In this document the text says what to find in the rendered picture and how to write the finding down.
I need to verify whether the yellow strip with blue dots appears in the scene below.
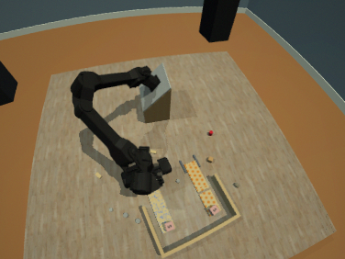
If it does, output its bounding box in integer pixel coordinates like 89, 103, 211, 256
148, 189, 162, 202

